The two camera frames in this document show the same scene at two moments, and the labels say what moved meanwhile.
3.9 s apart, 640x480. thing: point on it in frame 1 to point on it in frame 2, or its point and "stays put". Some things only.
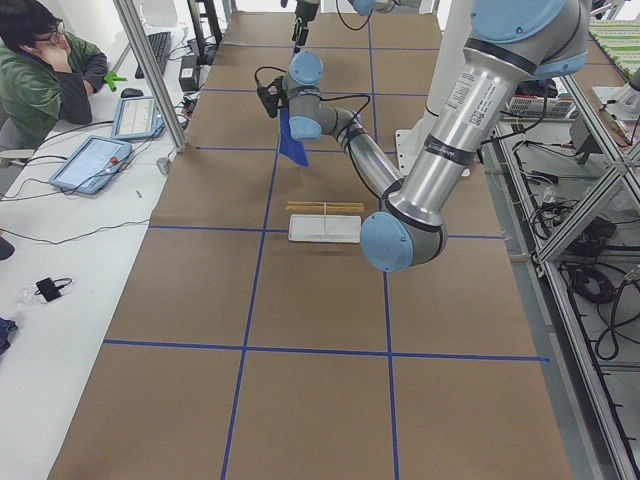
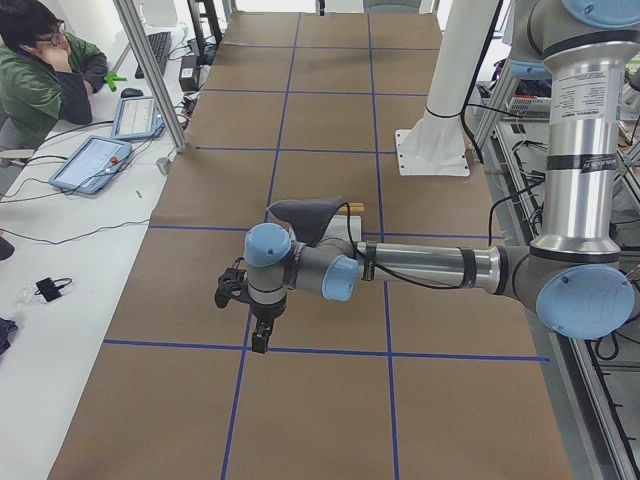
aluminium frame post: [154, 70] stays put
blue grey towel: [288, 145] to [308, 217]
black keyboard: [161, 45] stays put
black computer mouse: [131, 92] stays put
